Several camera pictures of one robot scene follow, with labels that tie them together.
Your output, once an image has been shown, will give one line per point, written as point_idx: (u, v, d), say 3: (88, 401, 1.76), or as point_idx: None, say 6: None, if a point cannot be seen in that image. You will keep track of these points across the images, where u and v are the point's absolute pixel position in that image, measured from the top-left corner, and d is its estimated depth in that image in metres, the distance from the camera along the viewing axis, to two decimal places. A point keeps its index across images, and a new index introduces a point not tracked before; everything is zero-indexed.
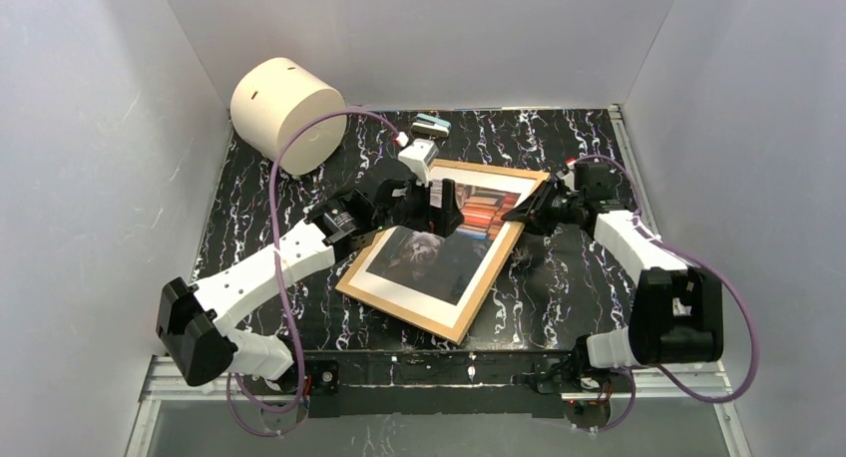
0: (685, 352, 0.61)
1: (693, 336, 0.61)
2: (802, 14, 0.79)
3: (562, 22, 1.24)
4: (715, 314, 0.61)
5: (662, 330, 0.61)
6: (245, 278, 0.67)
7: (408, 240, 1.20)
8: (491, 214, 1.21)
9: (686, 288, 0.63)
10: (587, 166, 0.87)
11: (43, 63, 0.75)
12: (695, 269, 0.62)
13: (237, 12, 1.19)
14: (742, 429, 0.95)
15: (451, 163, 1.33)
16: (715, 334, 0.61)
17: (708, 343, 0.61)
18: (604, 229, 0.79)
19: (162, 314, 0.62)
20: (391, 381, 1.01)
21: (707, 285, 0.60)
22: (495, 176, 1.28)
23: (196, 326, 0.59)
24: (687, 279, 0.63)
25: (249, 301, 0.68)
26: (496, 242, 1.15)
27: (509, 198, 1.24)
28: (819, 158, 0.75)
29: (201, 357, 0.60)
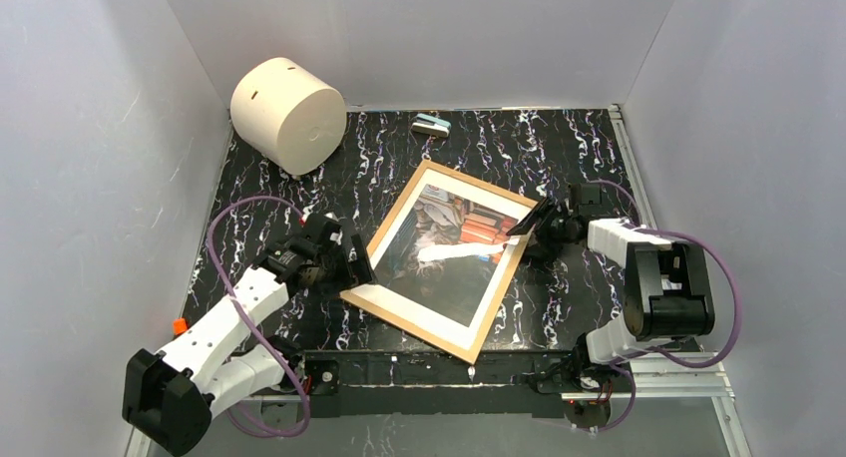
0: (680, 320, 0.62)
1: (686, 305, 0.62)
2: (803, 12, 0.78)
3: (563, 21, 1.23)
4: (701, 282, 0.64)
5: (653, 294, 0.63)
6: (211, 332, 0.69)
7: (416, 253, 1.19)
8: (491, 234, 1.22)
9: (673, 266, 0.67)
10: (580, 186, 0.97)
11: (44, 64, 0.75)
12: (680, 243, 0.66)
13: (237, 12, 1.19)
14: (743, 429, 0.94)
15: (447, 171, 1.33)
16: (705, 299, 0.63)
17: (700, 314, 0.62)
18: (596, 235, 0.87)
19: (129, 387, 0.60)
20: (391, 381, 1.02)
21: (691, 254, 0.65)
22: (495, 194, 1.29)
23: (175, 389, 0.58)
24: (674, 254, 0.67)
25: (220, 352, 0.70)
26: (500, 266, 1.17)
27: (508, 221, 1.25)
28: (819, 157, 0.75)
29: (184, 417, 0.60)
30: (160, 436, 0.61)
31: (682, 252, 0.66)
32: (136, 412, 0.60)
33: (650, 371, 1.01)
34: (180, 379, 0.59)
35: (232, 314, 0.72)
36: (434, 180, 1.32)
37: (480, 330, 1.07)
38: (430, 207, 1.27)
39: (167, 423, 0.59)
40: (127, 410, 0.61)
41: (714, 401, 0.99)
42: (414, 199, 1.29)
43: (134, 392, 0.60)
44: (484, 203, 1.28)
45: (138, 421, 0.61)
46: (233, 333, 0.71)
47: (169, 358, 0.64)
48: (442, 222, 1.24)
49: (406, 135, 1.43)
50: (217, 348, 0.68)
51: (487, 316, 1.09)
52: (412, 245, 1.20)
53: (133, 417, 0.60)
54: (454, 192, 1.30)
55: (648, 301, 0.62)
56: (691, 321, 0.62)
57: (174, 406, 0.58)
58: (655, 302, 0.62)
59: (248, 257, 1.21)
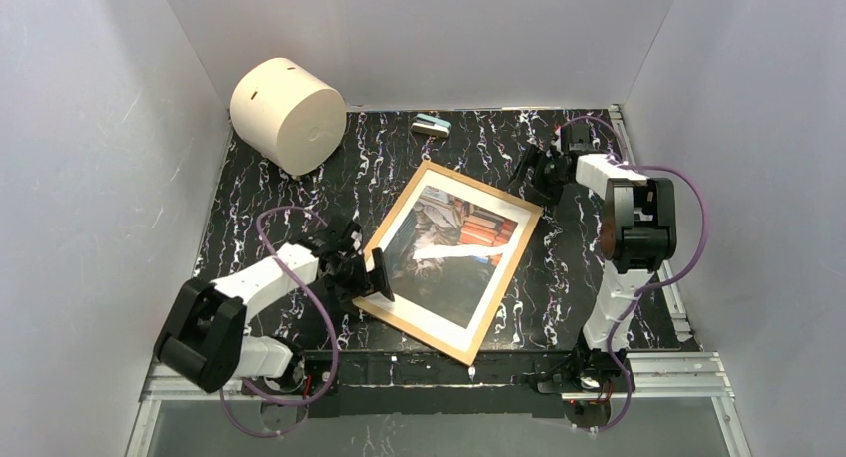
0: (644, 246, 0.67)
1: (651, 233, 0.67)
2: (802, 13, 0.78)
3: (563, 21, 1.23)
4: (670, 215, 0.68)
5: (626, 226, 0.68)
6: (258, 276, 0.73)
7: (409, 254, 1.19)
8: (491, 237, 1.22)
9: (646, 201, 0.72)
10: (569, 127, 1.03)
11: (44, 64, 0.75)
12: (652, 180, 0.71)
13: (236, 12, 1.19)
14: (742, 429, 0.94)
15: (447, 172, 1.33)
16: (669, 228, 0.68)
17: (663, 240, 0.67)
18: (583, 170, 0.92)
19: (176, 313, 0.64)
20: (391, 381, 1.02)
21: (662, 189, 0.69)
22: (495, 198, 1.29)
23: (223, 312, 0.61)
24: (647, 191, 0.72)
25: (262, 298, 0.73)
26: (500, 267, 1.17)
27: (507, 224, 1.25)
28: (819, 158, 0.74)
29: (220, 350, 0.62)
30: (188, 370, 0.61)
31: (654, 187, 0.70)
32: (173, 340, 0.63)
33: (650, 371, 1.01)
34: (229, 303, 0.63)
35: (277, 265, 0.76)
36: (434, 180, 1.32)
37: (477, 329, 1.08)
38: (429, 206, 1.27)
39: (204, 352, 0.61)
40: (162, 341, 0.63)
41: (714, 401, 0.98)
42: (414, 199, 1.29)
43: (181, 317, 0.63)
44: (484, 205, 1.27)
45: (170, 351, 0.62)
46: (276, 283, 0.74)
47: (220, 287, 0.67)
48: (442, 221, 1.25)
49: (406, 135, 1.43)
50: (263, 289, 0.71)
51: (484, 319, 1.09)
52: (411, 244, 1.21)
53: (168, 345, 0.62)
54: (454, 193, 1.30)
55: (620, 231, 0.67)
56: (654, 246, 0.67)
57: (219, 330, 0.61)
58: (627, 230, 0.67)
59: (248, 257, 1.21)
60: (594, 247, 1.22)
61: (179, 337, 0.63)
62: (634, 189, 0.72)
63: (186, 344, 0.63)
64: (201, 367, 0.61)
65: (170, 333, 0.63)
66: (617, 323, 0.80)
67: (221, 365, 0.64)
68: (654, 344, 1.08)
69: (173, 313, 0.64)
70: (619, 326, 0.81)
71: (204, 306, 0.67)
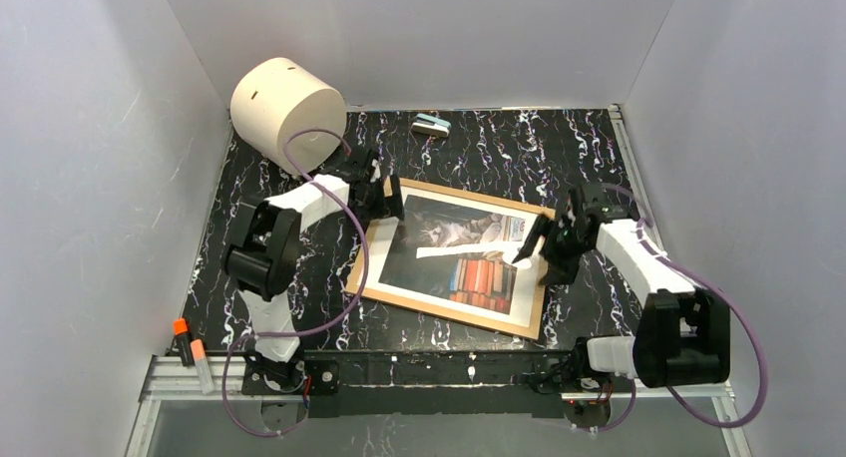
0: (690, 375, 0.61)
1: (699, 357, 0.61)
2: (802, 13, 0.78)
3: (563, 21, 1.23)
4: (723, 336, 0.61)
5: (668, 350, 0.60)
6: (302, 196, 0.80)
7: (438, 222, 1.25)
8: (480, 291, 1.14)
9: (692, 310, 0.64)
10: (581, 186, 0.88)
11: (43, 63, 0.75)
12: (702, 291, 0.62)
13: (236, 12, 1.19)
14: (742, 429, 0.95)
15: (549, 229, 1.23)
16: (722, 356, 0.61)
17: (714, 364, 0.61)
18: (609, 240, 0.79)
19: (237, 228, 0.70)
20: (391, 381, 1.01)
21: (718, 314, 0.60)
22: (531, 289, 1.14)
23: (283, 219, 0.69)
24: (695, 301, 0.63)
25: (309, 214, 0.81)
26: (451, 305, 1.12)
27: (503, 303, 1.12)
28: (819, 157, 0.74)
29: (282, 257, 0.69)
30: (254, 277, 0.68)
31: (706, 305, 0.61)
32: (237, 251, 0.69)
33: None
34: (285, 213, 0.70)
35: (316, 189, 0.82)
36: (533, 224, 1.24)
37: (411, 300, 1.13)
38: (498, 228, 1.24)
39: (268, 258, 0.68)
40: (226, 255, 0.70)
41: (714, 401, 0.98)
42: (500, 209, 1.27)
43: (241, 230, 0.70)
44: (520, 275, 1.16)
45: (234, 262, 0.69)
46: (317, 203, 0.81)
47: (273, 204, 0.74)
48: (489, 238, 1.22)
49: (406, 135, 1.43)
50: (309, 206, 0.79)
51: (420, 301, 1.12)
52: (431, 234, 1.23)
53: (233, 257, 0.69)
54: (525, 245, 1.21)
55: (665, 356, 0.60)
56: (703, 373, 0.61)
57: (281, 237, 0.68)
58: (672, 355, 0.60)
59: None
60: None
61: (242, 249, 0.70)
62: (681, 301, 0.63)
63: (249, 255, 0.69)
64: (267, 272, 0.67)
65: (233, 245, 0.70)
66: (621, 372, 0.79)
67: (283, 271, 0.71)
68: None
69: (232, 228, 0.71)
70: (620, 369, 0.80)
71: (258, 222, 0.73)
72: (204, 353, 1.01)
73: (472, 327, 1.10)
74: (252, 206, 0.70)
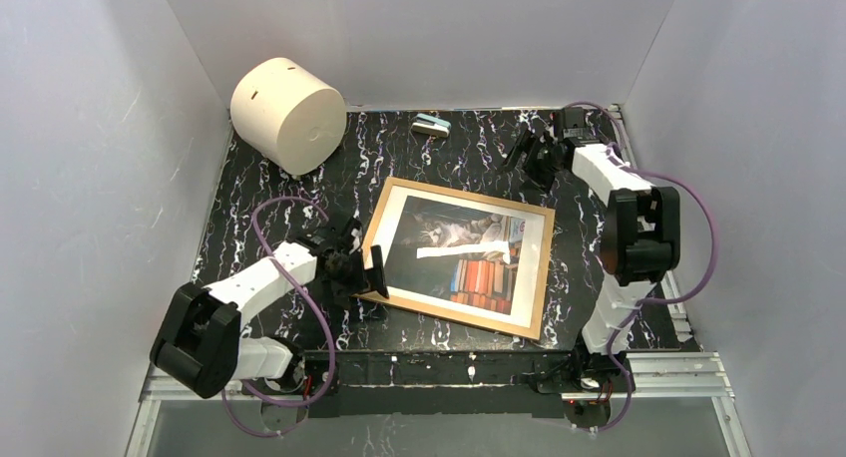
0: (645, 260, 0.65)
1: (656, 247, 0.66)
2: (802, 12, 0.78)
3: (563, 21, 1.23)
4: (674, 227, 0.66)
5: (628, 239, 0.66)
6: (253, 279, 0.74)
7: (438, 223, 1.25)
8: (480, 293, 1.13)
9: (649, 209, 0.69)
10: (563, 111, 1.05)
11: (43, 63, 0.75)
12: (656, 191, 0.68)
13: (237, 12, 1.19)
14: (742, 429, 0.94)
15: (549, 230, 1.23)
16: (673, 244, 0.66)
17: (667, 252, 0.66)
18: (581, 162, 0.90)
19: (170, 319, 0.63)
20: (391, 381, 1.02)
21: (668, 205, 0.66)
22: (532, 289, 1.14)
23: (218, 317, 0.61)
24: (651, 200, 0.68)
25: (257, 300, 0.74)
26: (451, 306, 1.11)
27: (504, 303, 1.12)
28: (819, 157, 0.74)
29: (216, 357, 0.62)
30: (185, 376, 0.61)
31: (659, 199, 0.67)
32: (169, 346, 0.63)
33: (649, 371, 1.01)
34: (224, 309, 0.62)
35: (272, 269, 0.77)
36: (534, 225, 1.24)
37: (409, 300, 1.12)
38: (498, 229, 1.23)
39: (200, 359, 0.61)
40: (158, 347, 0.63)
41: (714, 401, 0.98)
42: (501, 210, 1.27)
43: (175, 323, 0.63)
44: (520, 276, 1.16)
45: (165, 357, 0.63)
46: (270, 286, 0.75)
47: (215, 292, 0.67)
48: (489, 239, 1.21)
49: (406, 135, 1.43)
50: (258, 293, 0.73)
51: (419, 302, 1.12)
52: (430, 235, 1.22)
53: (164, 352, 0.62)
54: (524, 246, 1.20)
55: (623, 245, 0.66)
56: (656, 260, 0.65)
57: (214, 338, 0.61)
58: (631, 246, 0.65)
59: (248, 256, 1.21)
60: (594, 247, 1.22)
61: (174, 343, 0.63)
62: (638, 199, 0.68)
63: (182, 351, 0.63)
64: (198, 373, 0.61)
65: (165, 340, 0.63)
66: (616, 332, 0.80)
67: (217, 370, 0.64)
68: (654, 344, 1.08)
69: (167, 320, 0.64)
70: (618, 335, 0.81)
71: (199, 311, 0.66)
72: None
73: (472, 328, 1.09)
74: (190, 296, 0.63)
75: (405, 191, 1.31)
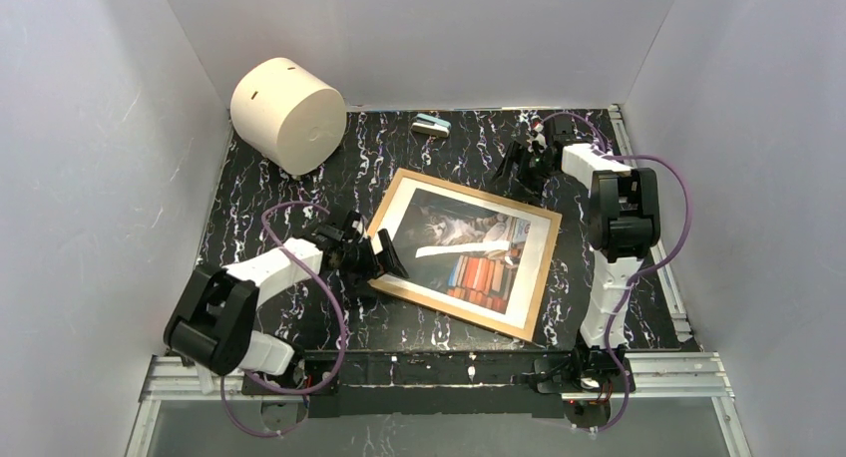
0: (628, 235, 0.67)
1: (638, 224, 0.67)
2: (802, 12, 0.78)
3: (563, 21, 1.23)
4: (653, 203, 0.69)
5: (612, 217, 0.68)
6: (266, 263, 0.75)
7: (443, 217, 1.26)
8: (478, 290, 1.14)
9: (632, 191, 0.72)
10: (554, 119, 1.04)
11: (43, 62, 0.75)
12: (636, 171, 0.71)
13: (237, 12, 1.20)
14: (742, 429, 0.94)
15: (553, 232, 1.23)
16: (653, 219, 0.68)
17: (647, 228, 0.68)
18: (567, 160, 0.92)
19: (187, 296, 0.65)
20: (391, 381, 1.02)
21: (646, 181, 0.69)
22: (531, 289, 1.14)
23: (237, 292, 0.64)
24: (632, 181, 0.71)
25: (270, 284, 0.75)
26: (447, 300, 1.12)
27: (500, 302, 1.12)
28: (819, 158, 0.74)
29: (232, 334, 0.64)
30: (200, 352, 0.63)
31: (637, 179, 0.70)
32: (184, 324, 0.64)
33: (649, 371, 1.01)
34: (242, 285, 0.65)
35: (284, 256, 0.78)
36: (538, 226, 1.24)
37: (409, 289, 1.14)
38: (502, 228, 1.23)
39: (215, 337, 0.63)
40: (173, 325, 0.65)
41: (714, 401, 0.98)
42: (506, 210, 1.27)
43: (192, 300, 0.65)
44: (519, 276, 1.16)
45: (179, 335, 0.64)
46: (283, 272, 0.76)
47: (233, 272, 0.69)
48: (491, 239, 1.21)
49: (406, 135, 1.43)
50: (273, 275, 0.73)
51: (418, 292, 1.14)
52: (434, 229, 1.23)
53: (180, 329, 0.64)
54: (526, 245, 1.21)
55: (607, 220, 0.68)
56: (638, 234, 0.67)
57: (232, 314, 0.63)
58: (614, 221, 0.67)
59: (248, 256, 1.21)
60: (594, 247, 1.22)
61: (190, 321, 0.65)
62: (620, 181, 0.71)
63: (198, 328, 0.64)
64: (215, 348, 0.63)
65: (181, 317, 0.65)
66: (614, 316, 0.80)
67: (232, 349, 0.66)
68: (654, 344, 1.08)
69: (184, 297, 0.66)
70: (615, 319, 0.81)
71: (214, 290, 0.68)
72: None
73: (471, 328, 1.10)
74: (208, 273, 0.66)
75: (413, 183, 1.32)
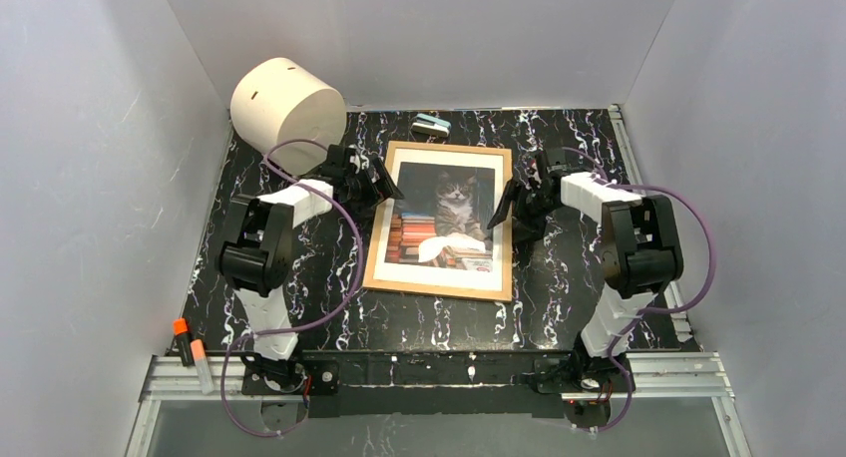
0: (650, 271, 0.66)
1: (659, 255, 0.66)
2: (802, 12, 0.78)
3: (563, 21, 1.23)
4: (670, 232, 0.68)
5: (630, 250, 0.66)
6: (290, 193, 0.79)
7: (469, 194, 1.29)
8: (395, 241, 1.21)
9: (643, 220, 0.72)
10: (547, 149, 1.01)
11: (43, 62, 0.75)
12: (648, 199, 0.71)
13: (237, 12, 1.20)
14: (742, 429, 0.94)
15: (474, 296, 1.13)
16: (674, 250, 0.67)
17: (670, 261, 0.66)
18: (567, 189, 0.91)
19: (229, 225, 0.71)
20: (391, 381, 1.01)
21: (660, 210, 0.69)
22: (412, 279, 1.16)
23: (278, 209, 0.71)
24: (644, 210, 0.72)
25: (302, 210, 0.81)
26: (382, 234, 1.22)
27: (394, 258, 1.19)
28: (820, 157, 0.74)
29: (278, 250, 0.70)
30: (250, 269, 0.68)
31: (651, 207, 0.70)
32: (231, 247, 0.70)
33: (649, 371, 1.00)
34: (279, 206, 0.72)
35: (304, 188, 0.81)
36: (486, 281, 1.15)
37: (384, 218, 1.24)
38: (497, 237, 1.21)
39: (263, 251, 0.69)
40: (218, 253, 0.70)
41: (714, 401, 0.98)
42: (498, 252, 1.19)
43: (234, 227, 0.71)
44: (424, 266, 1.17)
45: (227, 260, 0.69)
46: (307, 201, 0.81)
47: (265, 200, 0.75)
48: (468, 237, 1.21)
49: (406, 135, 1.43)
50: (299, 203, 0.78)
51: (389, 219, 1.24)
52: (451, 194, 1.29)
53: (228, 251, 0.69)
54: (465, 258, 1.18)
55: (626, 256, 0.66)
56: (661, 270, 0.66)
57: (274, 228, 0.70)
58: (632, 256, 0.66)
59: None
60: (594, 247, 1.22)
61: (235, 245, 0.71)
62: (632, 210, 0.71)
63: (243, 249, 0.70)
64: (264, 262, 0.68)
65: (227, 242, 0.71)
66: (617, 338, 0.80)
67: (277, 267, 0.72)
68: (654, 344, 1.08)
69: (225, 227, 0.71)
70: (618, 341, 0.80)
71: (251, 220, 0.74)
72: (204, 353, 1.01)
73: (471, 328, 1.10)
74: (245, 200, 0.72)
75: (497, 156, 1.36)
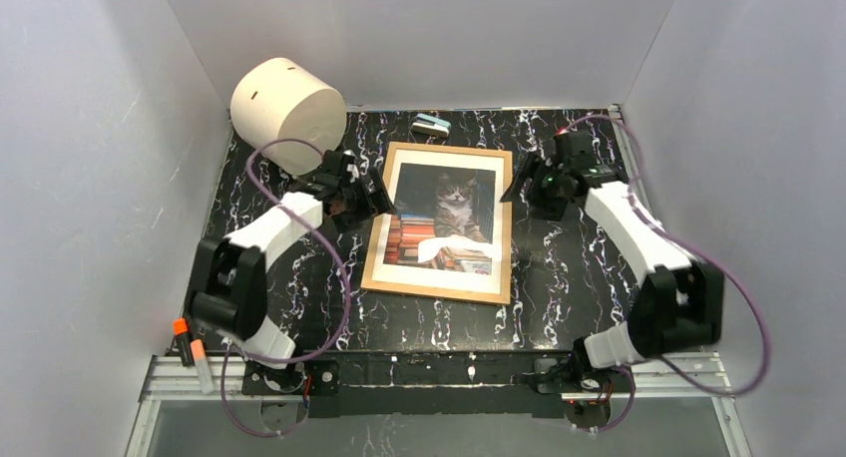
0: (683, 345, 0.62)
1: (694, 328, 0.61)
2: (802, 12, 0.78)
3: (563, 21, 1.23)
4: (713, 304, 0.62)
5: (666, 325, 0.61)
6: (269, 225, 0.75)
7: (469, 195, 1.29)
8: (394, 243, 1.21)
9: (686, 280, 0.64)
10: (570, 136, 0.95)
11: (43, 62, 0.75)
12: (697, 263, 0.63)
13: (237, 12, 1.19)
14: (742, 429, 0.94)
15: (470, 296, 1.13)
16: (715, 326, 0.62)
17: (708, 334, 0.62)
18: (596, 205, 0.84)
19: (198, 271, 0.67)
20: (391, 381, 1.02)
21: (709, 278, 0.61)
22: (409, 280, 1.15)
23: (246, 256, 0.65)
24: (688, 272, 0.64)
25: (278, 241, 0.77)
26: (381, 235, 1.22)
27: (392, 260, 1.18)
28: (819, 157, 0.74)
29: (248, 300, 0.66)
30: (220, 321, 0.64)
31: (698, 273, 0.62)
32: (201, 295, 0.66)
33: (650, 371, 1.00)
34: (249, 251, 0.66)
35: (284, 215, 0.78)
36: (483, 281, 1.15)
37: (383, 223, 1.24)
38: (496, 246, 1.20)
39: (233, 302, 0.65)
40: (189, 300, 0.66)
41: (714, 401, 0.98)
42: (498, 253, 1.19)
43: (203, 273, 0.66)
44: (422, 267, 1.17)
45: (198, 308, 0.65)
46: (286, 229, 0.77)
47: (235, 240, 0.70)
48: (467, 241, 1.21)
49: (406, 135, 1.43)
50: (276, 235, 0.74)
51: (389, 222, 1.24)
52: (451, 196, 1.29)
53: (198, 301, 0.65)
54: (464, 258, 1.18)
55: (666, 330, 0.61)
56: (693, 342, 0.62)
57: (244, 279, 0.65)
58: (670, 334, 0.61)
59: None
60: (594, 247, 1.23)
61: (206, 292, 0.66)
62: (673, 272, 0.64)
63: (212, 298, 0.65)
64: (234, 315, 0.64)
65: (197, 290, 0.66)
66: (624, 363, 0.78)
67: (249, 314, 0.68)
68: None
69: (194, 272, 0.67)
70: None
71: (222, 260, 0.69)
72: (204, 353, 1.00)
73: (471, 328, 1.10)
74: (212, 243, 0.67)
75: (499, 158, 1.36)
